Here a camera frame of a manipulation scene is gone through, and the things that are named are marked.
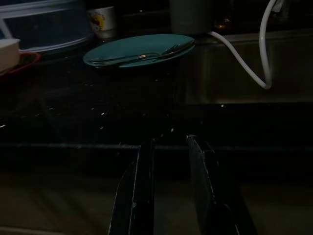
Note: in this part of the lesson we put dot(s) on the steel spoon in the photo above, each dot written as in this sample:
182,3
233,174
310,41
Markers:
188,45

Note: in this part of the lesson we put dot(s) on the white tiered food container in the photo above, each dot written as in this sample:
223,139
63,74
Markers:
49,29

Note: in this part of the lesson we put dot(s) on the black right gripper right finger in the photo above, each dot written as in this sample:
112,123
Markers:
215,195

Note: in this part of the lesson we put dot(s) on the grey water filter canister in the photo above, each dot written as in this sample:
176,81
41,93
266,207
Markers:
190,17

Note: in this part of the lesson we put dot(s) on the steel fork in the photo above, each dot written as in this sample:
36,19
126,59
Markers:
171,49

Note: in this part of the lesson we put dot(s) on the light blue round plate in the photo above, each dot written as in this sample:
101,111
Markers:
127,49

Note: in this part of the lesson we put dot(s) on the pink plate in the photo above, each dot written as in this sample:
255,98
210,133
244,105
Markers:
29,61

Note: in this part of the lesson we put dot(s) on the white mug with red print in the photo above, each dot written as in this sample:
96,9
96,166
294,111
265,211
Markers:
101,20

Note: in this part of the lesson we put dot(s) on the white bowl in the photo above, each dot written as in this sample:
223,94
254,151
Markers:
8,54

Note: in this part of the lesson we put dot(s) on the stainless steel sink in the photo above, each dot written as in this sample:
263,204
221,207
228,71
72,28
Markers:
232,73

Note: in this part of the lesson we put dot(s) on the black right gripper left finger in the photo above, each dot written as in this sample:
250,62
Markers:
137,195

